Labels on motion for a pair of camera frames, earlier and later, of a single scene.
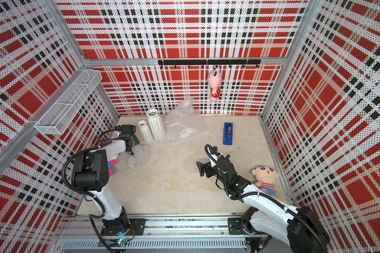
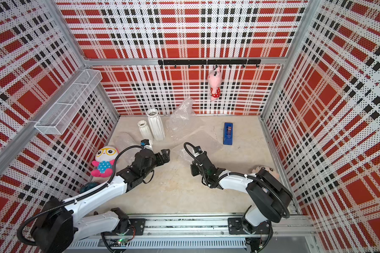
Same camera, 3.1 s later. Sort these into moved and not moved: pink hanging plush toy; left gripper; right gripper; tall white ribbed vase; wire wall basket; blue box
Moved: right gripper; left gripper
Not moved: tall white ribbed vase; wire wall basket; pink hanging plush toy; blue box
